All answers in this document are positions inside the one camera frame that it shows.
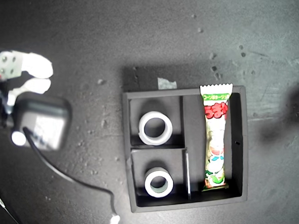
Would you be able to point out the white tape roll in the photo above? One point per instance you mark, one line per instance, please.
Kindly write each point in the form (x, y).
(141, 132)

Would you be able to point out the torn masking tape scrap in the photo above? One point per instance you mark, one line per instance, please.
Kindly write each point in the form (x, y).
(166, 83)

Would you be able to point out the black compartment tray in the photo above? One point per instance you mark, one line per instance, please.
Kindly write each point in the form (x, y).
(193, 129)

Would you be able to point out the white tape roll greenish core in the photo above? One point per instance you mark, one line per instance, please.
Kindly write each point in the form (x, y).
(148, 190)

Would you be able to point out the green printed snack bar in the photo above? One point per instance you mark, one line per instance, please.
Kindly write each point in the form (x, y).
(215, 138)

